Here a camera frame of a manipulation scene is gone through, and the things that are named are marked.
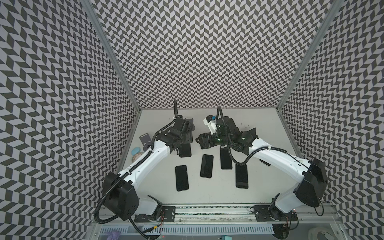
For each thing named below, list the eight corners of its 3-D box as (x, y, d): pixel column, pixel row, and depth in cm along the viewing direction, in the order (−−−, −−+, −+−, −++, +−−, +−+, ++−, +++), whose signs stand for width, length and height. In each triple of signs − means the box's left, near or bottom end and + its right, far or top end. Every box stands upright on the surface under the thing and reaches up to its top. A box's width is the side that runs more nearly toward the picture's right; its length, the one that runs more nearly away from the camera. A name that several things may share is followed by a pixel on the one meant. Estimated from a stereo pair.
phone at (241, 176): (235, 187, 82) (236, 186, 80) (235, 164, 90) (236, 163, 88) (247, 189, 81) (248, 188, 79) (246, 166, 89) (247, 164, 88)
